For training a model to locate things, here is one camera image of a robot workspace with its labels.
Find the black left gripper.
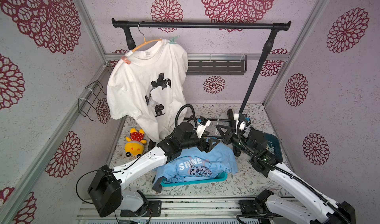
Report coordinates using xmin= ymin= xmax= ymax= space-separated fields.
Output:
xmin=180 ymin=131 xmax=220 ymax=152

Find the white t-shirt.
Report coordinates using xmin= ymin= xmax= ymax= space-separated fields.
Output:
xmin=106 ymin=39 xmax=188 ymax=143

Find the mint green clothespin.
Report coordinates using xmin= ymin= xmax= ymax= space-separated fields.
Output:
xmin=168 ymin=35 xmax=180 ymax=44

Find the pink clothespin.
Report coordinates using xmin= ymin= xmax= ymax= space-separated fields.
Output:
xmin=121 ymin=56 xmax=131 ymax=65

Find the wooden hanger with metal hook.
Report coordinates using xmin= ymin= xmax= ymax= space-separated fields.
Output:
xmin=132 ymin=21 xmax=162 ymax=53

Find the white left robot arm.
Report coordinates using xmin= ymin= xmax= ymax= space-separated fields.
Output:
xmin=88 ymin=122 xmax=219 ymax=218

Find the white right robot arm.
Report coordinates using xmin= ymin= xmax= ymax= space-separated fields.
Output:
xmin=216 ymin=125 xmax=356 ymax=224

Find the light blue t-shirt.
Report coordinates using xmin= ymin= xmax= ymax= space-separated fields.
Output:
xmin=153 ymin=143 xmax=238 ymax=184

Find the teal perforated tray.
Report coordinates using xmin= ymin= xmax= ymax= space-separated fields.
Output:
xmin=161 ymin=172 xmax=228 ymax=187

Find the teal plastic clothespin bin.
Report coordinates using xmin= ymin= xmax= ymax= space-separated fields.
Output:
xmin=264 ymin=133 xmax=284 ymax=162

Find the yellow plush toy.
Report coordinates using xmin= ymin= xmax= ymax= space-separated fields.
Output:
xmin=125 ymin=128 xmax=147 ymax=158

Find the black clothes rack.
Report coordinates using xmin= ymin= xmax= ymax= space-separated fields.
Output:
xmin=111 ymin=19 xmax=292 ymax=112

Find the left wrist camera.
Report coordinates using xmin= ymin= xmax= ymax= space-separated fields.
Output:
xmin=196 ymin=116 xmax=211 ymax=139

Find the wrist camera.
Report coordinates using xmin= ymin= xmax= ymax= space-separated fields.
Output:
xmin=234 ymin=113 xmax=251 ymax=132
xmin=196 ymin=116 xmax=211 ymax=139

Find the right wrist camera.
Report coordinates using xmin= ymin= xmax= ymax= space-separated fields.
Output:
xmin=234 ymin=113 xmax=251 ymax=132

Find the black wall shelf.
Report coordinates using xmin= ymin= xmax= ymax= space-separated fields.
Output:
xmin=186 ymin=55 xmax=247 ymax=76

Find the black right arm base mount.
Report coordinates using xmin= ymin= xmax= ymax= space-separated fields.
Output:
xmin=238 ymin=190 xmax=276 ymax=218

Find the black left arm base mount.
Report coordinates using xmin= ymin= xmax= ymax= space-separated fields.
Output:
xmin=119 ymin=190 xmax=162 ymax=218

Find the black wire wall rack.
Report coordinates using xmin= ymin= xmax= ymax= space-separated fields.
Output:
xmin=77 ymin=80 xmax=111 ymax=124

